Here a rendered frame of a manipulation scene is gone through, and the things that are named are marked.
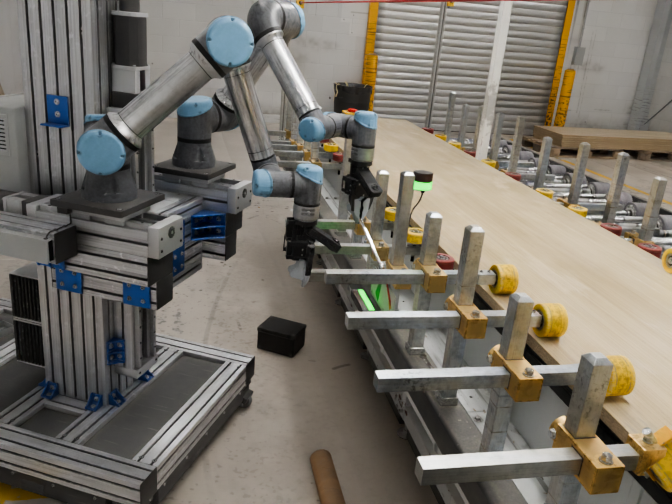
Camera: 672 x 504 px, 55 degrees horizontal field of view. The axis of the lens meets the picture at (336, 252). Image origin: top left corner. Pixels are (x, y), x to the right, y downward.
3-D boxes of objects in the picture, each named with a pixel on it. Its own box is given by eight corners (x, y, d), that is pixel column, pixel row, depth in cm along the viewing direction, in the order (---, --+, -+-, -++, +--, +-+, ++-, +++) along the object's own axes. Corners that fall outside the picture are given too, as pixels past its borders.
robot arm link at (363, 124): (359, 109, 209) (383, 112, 205) (356, 142, 212) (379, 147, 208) (347, 110, 202) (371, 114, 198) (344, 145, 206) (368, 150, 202)
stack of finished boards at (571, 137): (700, 152, 966) (703, 141, 961) (560, 147, 900) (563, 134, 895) (663, 142, 1035) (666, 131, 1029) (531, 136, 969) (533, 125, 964)
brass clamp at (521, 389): (512, 402, 121) (517, 379, 119) (482, 365, 133) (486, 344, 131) (542, 401, 122) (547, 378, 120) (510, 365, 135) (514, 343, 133)
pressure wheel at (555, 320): (546, 301, 149) (528, 305, 157) (549, 336, 148) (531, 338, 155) (569, 301, 150) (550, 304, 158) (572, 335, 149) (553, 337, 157)
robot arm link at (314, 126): (250, -13, 192) (327, 132, 191) (271, -10, 201) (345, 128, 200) (225, 11, 199) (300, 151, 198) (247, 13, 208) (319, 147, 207)
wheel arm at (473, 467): (420, 486, 95) (423, 469, 94) (414, 472, 98) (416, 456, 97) (636, 470, 103) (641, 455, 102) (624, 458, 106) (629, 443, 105)
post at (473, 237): (440, 412, 159) (471, 228, 143) (435, 404, 162) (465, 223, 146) (453, 412, 160) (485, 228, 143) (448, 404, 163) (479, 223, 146)
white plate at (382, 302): (390, 327, 196) (394, 297, 193) (369, 292, 220) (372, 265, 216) (392, 327, 196) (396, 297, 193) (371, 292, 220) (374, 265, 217)
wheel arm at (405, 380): (377, 394, 118) (379, 377, 117) (372, 383, 121) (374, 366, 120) (617, 384, 129) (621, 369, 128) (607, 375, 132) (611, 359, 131)
